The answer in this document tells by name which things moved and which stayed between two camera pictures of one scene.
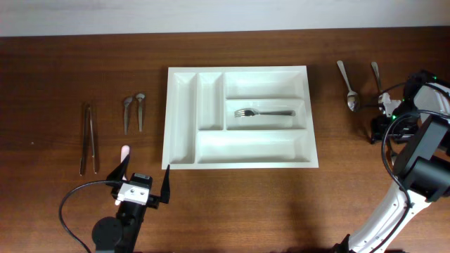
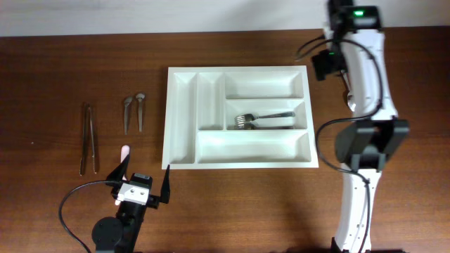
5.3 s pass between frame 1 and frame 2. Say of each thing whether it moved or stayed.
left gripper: stayed
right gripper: moved
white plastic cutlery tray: stayed
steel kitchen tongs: stayed
